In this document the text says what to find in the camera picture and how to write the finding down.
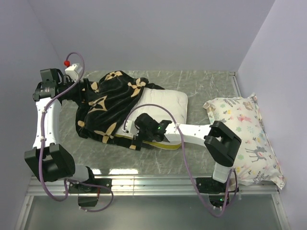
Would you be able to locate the patterned white pillow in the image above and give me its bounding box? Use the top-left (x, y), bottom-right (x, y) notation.
top-left (203, 93), bottom-right (286, 189)

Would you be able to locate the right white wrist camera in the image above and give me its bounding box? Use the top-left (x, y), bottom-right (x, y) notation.
top-left (123, 120), bottom-right (138, 135)

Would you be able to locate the black floral pillowcase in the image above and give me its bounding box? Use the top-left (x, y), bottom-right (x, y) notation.
top-left (75, 70), bottom-right (166, 145)

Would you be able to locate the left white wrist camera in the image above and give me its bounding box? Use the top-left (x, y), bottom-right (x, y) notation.
top-left (64, 60), bottom-right (83, 81)

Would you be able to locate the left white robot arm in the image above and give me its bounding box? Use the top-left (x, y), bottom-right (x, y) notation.
top-left (24, 63), bottom-right (97, 193)

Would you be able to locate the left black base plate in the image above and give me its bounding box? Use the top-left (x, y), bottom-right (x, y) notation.
top-left (68, 178), bottom-right (112, 194)

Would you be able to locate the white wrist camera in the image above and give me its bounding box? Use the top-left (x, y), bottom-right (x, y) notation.
top-left (123, 120), bottom-right (138, 135)
top-left (64, 60), bottom-right (83, 81)

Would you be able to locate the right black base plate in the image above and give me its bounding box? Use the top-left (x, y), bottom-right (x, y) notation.
top-left (195, 177), bottom-right (215, 194)

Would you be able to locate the aluminium mounting rail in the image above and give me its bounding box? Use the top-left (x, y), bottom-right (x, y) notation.
top-left (16, 175), bottom-right (290, 230)

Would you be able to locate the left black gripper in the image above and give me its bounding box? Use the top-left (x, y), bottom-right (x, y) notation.
top-left (60, 77), bottom-right (99, 103)

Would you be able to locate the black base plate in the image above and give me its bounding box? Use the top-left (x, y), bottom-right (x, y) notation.
top-left (195, 177), bottom-right (215, 194)
top-left (68, 178), bottom-right (112, 194)

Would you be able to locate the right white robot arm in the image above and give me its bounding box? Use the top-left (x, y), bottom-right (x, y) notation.
top-left (124, 113), bottom-right (242, 192)

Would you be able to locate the white pillow yellow edge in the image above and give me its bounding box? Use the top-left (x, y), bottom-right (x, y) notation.
top-left (115, 88), bottom-right (188, 150)

